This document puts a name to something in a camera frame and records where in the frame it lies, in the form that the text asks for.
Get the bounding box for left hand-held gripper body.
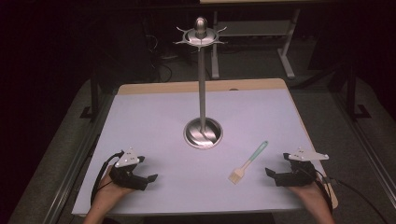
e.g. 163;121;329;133
108;147;149;191

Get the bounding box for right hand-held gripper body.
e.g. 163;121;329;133
275;147;331;188

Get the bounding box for teal handled pastry brush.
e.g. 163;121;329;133
228;140;269;186

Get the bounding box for tall metal utensil rack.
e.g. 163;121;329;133
174;16;228;150

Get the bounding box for person's right hand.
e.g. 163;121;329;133
287;181;329;210

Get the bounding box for person's left hand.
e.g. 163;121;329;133
93;165;138;207

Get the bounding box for white table mat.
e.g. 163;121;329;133
72;89;329;217

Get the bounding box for black metal stand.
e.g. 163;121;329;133
79;77;105;121
344;60;372;121

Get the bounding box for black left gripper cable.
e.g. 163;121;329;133
90;150;125;208

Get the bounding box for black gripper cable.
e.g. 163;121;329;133
90;150;125;208
313;168;389;224

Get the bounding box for aluminium floor rail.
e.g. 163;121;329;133
329;89;396;201
42;92;117;224

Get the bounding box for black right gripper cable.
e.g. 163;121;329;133
313;168;389;224

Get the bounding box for black floor cables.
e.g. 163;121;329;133
145;33;176;83

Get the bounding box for white metal desk frame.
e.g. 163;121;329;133
210;8;303;80

